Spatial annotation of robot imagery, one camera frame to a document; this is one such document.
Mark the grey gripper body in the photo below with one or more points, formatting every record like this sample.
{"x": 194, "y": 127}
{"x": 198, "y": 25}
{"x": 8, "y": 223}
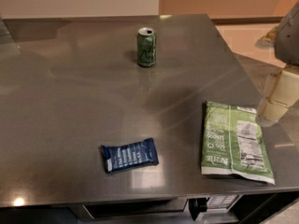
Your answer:
{"x": 288, "y": 38}

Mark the blue snack bar wrapper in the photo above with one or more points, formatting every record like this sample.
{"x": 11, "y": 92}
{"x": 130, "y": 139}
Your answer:
{"x": 129, "y": 156}

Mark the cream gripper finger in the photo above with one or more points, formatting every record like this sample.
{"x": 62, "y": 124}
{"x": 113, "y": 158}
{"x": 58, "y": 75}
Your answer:
{"x": 281, "y": 91}

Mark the green chip bag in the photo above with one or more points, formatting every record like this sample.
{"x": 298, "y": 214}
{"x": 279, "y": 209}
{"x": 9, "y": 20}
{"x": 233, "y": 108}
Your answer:
{"x": 233, "y": 143}

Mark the green soda can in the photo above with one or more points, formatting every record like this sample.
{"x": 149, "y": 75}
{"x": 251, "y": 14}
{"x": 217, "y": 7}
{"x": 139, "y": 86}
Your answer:
{"x": 146, "y": 47}

